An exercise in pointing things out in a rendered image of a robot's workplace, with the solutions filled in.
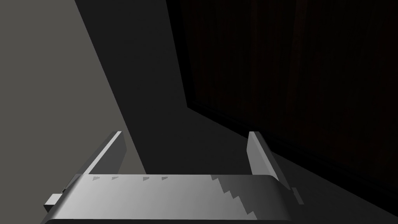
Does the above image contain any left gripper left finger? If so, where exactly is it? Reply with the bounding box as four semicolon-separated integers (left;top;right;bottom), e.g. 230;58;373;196
75;131;127;175

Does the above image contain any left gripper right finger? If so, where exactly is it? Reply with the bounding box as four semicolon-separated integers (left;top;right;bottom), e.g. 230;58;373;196
246;131;290;190

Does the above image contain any dark brown wooden door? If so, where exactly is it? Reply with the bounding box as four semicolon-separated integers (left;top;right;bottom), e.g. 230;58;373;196
166;0;398;200

